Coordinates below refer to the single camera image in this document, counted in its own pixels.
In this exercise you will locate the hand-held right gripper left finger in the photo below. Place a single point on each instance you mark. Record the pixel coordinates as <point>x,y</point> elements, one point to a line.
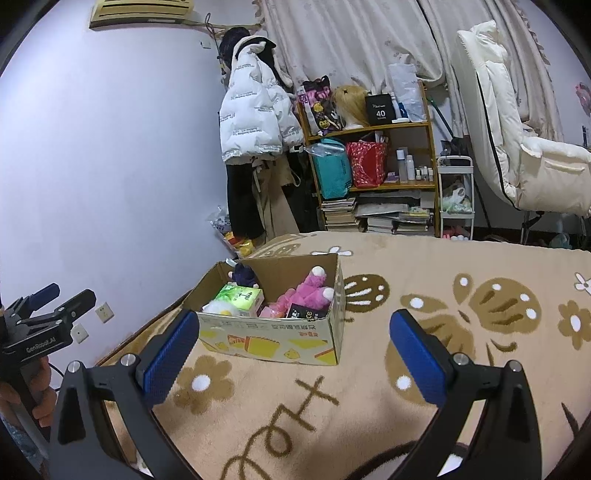
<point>168,355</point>

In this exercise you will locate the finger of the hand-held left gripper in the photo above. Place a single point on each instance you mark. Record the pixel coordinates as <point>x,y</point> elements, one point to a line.
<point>69,307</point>
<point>44,295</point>

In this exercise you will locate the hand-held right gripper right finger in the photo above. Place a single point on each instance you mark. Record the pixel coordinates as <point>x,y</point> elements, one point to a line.
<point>418,360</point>

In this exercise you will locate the white flower plush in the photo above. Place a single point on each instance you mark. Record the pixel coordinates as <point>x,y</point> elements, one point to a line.
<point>217,308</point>

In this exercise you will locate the green tissue pack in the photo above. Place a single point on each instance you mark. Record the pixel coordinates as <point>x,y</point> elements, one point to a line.
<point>240,297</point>

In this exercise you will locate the printed cardboard box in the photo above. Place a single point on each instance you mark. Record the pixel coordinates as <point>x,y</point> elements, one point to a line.
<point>277,341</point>

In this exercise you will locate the purple plush doll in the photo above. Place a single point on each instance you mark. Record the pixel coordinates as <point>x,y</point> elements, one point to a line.
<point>244,276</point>

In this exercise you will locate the black tissue pack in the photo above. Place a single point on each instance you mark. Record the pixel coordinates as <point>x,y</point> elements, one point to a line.
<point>304,314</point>

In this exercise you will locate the pink plush bear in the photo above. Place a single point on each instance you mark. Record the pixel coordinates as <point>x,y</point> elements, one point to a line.
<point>309,290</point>

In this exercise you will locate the person's left hand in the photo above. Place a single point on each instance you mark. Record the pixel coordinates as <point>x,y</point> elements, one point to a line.
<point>39,387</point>

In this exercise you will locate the beige floral blanket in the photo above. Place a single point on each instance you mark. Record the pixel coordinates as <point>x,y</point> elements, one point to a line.
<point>369,415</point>

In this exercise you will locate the plastic bag of snacks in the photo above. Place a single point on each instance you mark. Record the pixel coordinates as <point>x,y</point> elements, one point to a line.
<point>231,235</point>

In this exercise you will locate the pile of books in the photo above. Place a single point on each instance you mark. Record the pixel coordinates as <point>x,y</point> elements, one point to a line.
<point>383,214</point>

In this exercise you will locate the white trolley cart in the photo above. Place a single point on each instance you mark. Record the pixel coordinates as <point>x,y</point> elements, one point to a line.
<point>457,198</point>

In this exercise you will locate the dark hanging clothes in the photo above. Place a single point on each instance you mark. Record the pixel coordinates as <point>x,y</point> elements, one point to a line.
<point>244,203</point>

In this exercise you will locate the row of cosmetic bottles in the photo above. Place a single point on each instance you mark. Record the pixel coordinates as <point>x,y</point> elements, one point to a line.
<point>415,168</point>

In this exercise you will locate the red bag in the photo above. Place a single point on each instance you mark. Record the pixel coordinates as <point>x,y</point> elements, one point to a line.
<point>367,164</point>

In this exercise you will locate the teal bag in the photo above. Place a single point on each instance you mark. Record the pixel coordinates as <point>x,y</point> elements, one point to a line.
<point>332,170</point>

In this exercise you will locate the wooden shelf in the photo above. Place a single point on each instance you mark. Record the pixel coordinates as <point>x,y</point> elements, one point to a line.
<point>429,152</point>

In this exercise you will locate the white padded coat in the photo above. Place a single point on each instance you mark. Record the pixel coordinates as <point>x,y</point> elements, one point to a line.
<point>508,138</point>

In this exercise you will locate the black box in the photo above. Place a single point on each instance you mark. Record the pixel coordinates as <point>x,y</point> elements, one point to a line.
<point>381,110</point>

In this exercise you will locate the white printed puffer jacket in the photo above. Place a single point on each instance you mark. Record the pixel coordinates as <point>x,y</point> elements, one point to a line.
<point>249,115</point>

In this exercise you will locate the blonde wig head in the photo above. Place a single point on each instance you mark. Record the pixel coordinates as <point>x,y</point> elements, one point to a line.
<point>353,104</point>

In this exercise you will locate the clear plastic bag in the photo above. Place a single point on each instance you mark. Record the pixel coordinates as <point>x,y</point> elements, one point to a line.
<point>406,87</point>

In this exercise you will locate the pink and black plush bag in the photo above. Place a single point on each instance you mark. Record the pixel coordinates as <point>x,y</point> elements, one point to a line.
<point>318,104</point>

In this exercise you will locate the beige air conditioner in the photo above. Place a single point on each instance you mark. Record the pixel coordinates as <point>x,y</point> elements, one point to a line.
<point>138,14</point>

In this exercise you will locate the dark hat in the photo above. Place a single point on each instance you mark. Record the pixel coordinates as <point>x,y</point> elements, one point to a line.
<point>233,41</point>

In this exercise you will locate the beige floral curtain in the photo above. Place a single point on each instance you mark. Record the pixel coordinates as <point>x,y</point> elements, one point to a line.
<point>360,41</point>

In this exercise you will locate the white wall socket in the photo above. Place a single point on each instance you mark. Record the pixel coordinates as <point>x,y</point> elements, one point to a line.
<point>81,332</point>
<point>104,313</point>

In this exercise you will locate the pink wall sticker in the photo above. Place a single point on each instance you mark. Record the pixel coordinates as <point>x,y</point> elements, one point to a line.
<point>584,99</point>

